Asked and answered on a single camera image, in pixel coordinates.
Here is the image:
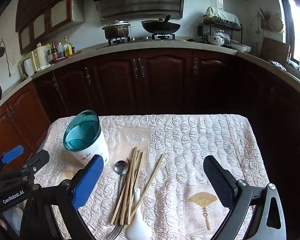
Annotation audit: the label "steel range hood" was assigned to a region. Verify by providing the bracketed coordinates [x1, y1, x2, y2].
[89, 0, 186, 22]

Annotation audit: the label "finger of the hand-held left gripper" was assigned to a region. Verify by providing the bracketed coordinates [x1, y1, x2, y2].
[0, 145, 24, 178]
[15, 150, 50, 180]

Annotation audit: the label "bundle of wooden chopsticks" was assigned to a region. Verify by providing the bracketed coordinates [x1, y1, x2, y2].
[110, 147, 143, 227]

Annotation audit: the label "metal fork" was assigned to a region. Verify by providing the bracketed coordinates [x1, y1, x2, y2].
[107, 224, 124, 240]

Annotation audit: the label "dark wooden base cabinets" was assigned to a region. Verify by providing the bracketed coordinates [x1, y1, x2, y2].
[0, 49, 300, 180]

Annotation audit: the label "gas stove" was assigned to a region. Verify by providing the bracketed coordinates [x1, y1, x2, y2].
[106, 34, 177, 46]

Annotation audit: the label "yellow oil bottle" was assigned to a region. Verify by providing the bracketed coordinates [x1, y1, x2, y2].
[64, 37, 73, 57]

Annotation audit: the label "cream microwave oven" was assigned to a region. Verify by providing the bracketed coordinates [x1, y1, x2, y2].
[18, 50, 42, 77]

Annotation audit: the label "patterned ceramic bowl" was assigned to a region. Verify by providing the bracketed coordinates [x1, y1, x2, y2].
[208, 35, 225, 47]

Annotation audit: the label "black wok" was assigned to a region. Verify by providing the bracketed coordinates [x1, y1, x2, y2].
[141, 17, 181, 35]

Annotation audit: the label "stone kitchen countertop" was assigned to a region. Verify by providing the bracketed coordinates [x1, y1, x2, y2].
[0, 39, 300, 120]

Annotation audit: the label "wall utensil holder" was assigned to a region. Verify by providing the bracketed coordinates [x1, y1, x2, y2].
[259, 7, 273, 30]

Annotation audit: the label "white cloth over dishes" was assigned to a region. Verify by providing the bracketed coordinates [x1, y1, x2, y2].
[205, 6, 240, 24]

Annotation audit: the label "wooden cutting board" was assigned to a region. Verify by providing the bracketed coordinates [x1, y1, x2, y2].
[259, 37, 290, 60]

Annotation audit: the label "long wooden chopstick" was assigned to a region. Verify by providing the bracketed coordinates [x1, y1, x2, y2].
[129, 153, 165, 220]

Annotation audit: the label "patterned dish cloth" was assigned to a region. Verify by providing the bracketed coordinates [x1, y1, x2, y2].
[269, 60, 287, 71]

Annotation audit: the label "white electric kettle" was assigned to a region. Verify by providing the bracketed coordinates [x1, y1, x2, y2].
[22, 58, 35, 77]

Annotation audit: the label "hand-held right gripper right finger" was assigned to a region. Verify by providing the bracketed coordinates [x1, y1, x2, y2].
[203, 155, 287, 240]

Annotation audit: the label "window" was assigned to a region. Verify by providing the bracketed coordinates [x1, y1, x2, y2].
[285, 0, 300, 63]

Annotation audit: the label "metal spoon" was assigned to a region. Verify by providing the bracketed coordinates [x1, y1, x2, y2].
[114, 160, 129, 205]

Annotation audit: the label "black dish rack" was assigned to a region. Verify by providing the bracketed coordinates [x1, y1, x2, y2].
[197, 15, 243, 44]

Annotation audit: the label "cream quilted tablecloth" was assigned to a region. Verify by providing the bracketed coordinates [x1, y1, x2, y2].
[34, 114, 270, 240]

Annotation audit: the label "glass-door wall cabinet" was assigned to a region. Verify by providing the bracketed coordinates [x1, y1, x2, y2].
[16, 0, 84, 55]

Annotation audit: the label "white ceramic spoon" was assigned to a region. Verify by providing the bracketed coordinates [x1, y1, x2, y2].
[126, 187, 152, 240]

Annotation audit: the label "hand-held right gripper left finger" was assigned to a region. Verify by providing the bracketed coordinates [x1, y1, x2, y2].
[20, 154, 104, 240]

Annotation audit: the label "white utensil holder teal lid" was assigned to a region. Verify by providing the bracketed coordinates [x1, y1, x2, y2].
[62, 109, 110, 167]

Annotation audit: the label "metal cooking pot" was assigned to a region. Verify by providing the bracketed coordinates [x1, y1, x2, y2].
[102, 20, 131, 40]

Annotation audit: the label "round bamboo lid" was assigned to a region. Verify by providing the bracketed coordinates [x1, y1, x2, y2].
[269, 12, 285, 34]

